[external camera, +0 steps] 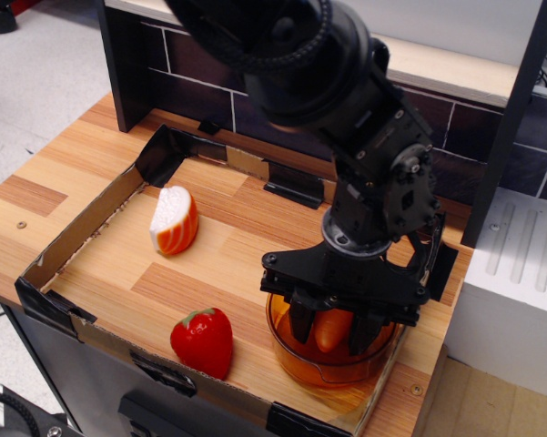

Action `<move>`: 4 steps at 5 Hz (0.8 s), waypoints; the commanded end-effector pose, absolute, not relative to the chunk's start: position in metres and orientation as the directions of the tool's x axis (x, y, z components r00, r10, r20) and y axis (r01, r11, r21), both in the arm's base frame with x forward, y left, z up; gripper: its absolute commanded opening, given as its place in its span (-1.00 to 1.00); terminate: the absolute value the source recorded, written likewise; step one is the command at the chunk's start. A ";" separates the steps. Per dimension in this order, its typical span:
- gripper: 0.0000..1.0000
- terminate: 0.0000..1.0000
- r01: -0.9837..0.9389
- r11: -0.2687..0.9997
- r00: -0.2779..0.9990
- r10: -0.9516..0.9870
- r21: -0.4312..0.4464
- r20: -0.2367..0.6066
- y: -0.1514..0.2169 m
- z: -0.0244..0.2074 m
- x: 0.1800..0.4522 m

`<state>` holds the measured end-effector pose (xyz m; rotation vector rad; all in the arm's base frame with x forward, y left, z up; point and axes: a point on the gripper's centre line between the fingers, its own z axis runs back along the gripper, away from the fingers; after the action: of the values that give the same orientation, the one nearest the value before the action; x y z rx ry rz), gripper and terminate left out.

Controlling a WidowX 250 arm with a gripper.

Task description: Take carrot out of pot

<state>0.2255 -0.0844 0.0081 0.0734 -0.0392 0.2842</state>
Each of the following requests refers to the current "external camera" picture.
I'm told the white orange salmon sushi toy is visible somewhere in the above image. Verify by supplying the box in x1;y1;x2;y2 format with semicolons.
149;186;199;255

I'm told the dark tile backsplash shelf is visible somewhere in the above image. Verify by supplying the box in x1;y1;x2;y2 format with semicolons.
95;0;547;249

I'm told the black object top left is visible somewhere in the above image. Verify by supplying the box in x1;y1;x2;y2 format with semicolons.
0;0;19;36

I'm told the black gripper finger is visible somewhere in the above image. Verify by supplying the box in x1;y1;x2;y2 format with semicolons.
289;295;319;344
348;313;387;356

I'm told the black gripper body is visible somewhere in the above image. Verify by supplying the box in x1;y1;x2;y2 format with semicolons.
260;210;431;326

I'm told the white ribbed sink drainboard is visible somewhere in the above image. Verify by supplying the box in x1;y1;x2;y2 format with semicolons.
445;188;547;396

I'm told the red toy strawberry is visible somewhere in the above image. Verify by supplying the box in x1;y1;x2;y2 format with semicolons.
170;308;233;380

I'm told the orange toy carrot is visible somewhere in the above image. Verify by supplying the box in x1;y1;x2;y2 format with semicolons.
313;310;353;352

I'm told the cardboard fence with black tape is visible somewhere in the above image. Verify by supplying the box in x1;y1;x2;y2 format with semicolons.
14;124;460;437

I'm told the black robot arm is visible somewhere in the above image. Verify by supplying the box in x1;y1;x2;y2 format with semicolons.
169;1;443;355

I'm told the orange transparent plastic pot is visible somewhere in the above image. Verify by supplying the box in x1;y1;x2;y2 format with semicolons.
267;294;404;388

